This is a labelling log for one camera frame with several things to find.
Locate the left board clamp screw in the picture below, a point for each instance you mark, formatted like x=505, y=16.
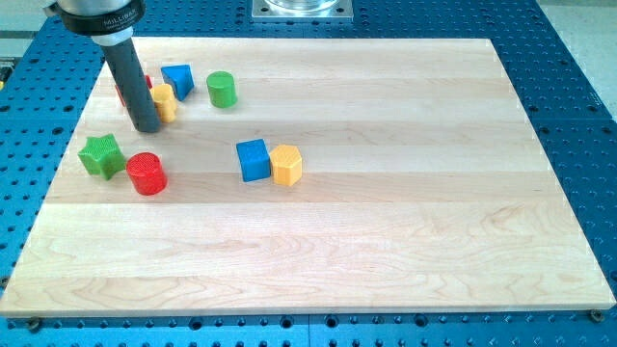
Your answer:
x=33, y=324

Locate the board clamp screw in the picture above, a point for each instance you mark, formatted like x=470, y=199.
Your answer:
x=33, y=324
x=596, y=316

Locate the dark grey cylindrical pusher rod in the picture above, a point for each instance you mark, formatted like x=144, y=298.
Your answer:
x=128, y=74

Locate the green cylinder block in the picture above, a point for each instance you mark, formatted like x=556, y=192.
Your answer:
x=221, y=89

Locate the red block behind rod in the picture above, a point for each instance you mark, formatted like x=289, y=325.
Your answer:
x=123, y=104

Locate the green star block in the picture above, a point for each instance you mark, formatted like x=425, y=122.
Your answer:
x=102, y=156

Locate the yellow heart block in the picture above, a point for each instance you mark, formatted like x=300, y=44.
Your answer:
x=165, y=102

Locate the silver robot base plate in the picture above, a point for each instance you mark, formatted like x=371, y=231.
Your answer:
x=302, y=9

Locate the blue cube block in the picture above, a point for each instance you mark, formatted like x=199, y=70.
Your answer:
x=254, y=160

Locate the light wooden board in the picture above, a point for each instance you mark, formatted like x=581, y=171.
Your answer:
x=424, y=188

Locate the yellow hexagon block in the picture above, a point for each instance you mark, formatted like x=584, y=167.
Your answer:
x=286, y=165

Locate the red cylinder block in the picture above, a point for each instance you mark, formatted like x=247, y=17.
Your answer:
x=146, y=173

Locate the blue triangle block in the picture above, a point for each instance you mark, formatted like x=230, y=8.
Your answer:
x=180, y=78

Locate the right board clamp screw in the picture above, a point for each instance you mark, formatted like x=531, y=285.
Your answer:
x=596, y=316

